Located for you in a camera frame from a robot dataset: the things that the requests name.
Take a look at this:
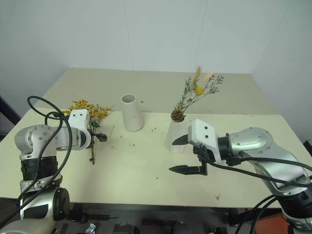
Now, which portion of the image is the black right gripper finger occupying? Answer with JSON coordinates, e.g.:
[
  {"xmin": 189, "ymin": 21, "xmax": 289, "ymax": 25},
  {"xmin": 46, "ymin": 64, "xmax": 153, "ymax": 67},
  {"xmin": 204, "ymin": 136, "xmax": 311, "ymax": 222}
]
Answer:
[
  {"xmin": 171, "ymin": 133, "xmax": 190, "ymax": 147},
  {"xmin": 168, "ymin": 165, "xmax": 203, "ymax": 176}
]

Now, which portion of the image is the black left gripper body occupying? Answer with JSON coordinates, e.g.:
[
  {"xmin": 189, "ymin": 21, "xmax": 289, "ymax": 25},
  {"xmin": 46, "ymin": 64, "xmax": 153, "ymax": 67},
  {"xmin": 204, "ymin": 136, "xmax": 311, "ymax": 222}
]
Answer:
[{"xmin": 91, "ymin": 131, "xmax": 108, "ymax": 144}]

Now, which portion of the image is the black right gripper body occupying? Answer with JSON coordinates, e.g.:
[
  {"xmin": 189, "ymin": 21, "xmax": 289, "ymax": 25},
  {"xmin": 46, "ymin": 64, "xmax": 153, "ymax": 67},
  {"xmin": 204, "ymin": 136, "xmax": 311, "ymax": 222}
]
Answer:
[{"xmin": 192, "ymin": 143, "xmax": 210, "ymax": 176}]

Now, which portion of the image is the yellow dried flower bouquet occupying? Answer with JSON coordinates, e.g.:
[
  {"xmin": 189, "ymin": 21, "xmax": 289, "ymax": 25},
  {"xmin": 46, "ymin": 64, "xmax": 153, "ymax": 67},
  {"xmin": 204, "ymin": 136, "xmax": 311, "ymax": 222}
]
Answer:
[{"xmin": 61, "ymin": 98, "xmax": 113, "ymax": 166}]

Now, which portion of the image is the faceted white vase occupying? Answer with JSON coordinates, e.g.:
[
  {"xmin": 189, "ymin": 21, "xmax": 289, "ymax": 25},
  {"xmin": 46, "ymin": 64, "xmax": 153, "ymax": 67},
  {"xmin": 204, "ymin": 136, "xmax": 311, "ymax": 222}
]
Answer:
[{"xmin": 165, "ymin": 118, "xmax": 194, "ymax": 154}]

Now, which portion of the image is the pinecone and green sprig bouquet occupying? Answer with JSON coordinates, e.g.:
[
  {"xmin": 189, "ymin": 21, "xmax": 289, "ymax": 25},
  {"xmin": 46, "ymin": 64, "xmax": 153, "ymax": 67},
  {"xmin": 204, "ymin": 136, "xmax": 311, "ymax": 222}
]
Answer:
[{"xmin": 170, "ymin": 65, "xmax": 225, "ymax": 122}]

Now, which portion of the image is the tapered round white vase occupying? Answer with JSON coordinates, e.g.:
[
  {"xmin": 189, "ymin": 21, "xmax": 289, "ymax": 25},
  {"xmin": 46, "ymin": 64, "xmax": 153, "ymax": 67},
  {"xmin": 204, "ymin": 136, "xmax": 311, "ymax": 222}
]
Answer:
[{"xmin": 120, "ymin": 94, "xmax": 143, "ymax": 132}]

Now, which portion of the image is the orange red box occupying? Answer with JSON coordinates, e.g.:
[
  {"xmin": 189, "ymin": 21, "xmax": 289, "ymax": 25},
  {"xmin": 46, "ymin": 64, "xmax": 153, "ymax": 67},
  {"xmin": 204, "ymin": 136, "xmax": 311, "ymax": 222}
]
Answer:
[{"xmin": 253, "ymin": 215, "xmax": 290, "ymax": 234}]

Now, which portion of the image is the dark purple furniture piece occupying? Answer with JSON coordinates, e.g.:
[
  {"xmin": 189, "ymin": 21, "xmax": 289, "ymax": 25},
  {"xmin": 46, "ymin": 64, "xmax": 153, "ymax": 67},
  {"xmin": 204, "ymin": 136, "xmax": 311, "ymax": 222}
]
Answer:
[{"xmin": 0, "ymin": 94, "xmax": 22, "ymax": 142}]

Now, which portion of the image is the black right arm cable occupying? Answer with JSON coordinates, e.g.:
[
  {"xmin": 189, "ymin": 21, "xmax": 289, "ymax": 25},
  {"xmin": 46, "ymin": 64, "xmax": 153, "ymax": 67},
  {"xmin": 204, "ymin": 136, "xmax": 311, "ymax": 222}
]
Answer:
[{"xmin": 198, "ymin": 145, "xmax": 312, "ymax": 189}]

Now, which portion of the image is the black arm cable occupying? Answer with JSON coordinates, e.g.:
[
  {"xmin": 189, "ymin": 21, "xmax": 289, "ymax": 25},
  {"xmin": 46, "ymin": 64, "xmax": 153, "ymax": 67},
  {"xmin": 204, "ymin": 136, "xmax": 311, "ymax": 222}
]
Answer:
[
  {"xmin": 198, "ymin": 145, "xmax": 312, "ymax": 189},
  {"xmin": 17, "ymin": 96, "xmax": 73, "ymax": 212}
]

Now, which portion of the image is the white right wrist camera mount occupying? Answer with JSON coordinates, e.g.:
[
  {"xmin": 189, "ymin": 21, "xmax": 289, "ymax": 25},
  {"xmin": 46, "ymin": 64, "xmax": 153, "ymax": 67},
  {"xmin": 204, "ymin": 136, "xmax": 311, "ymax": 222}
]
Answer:
[{"xmin": 187, "ymin": 119, "xmax": 229, "ymax": 166}]

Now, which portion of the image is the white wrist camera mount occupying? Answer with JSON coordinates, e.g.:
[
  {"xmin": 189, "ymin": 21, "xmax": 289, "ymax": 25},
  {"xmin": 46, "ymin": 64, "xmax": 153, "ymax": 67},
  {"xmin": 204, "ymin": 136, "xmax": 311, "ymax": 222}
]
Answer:
[
  {"xmin": 68, "ymin": 109, "xmax": 91, "ymax": 134},
  {"xmin": 187, "ymin": 119, "xmax": 229, "ymax": 166}
]

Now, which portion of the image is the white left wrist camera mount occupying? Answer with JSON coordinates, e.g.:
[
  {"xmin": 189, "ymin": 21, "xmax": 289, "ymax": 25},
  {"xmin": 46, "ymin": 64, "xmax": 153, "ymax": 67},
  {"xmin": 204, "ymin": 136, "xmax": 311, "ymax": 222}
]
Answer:
[{"xmin": 68, "ymin": 109, "xmax": 91, "ymax": 134}]

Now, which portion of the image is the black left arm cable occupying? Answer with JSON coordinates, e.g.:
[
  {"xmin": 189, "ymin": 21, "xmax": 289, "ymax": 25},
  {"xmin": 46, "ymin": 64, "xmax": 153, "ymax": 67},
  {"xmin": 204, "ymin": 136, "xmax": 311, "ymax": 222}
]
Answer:
[{"xmin": 17, "ymin": 96, "xmax": 73, "ymax": 212}]

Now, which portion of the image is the thin black cable pair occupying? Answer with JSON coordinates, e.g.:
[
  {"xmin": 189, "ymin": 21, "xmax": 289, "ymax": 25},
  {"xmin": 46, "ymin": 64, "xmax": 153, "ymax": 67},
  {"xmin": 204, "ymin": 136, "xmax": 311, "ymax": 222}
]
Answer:
[{"xmin": 233, "ymin": 194, "xmax": 284, "ymax": 234}]

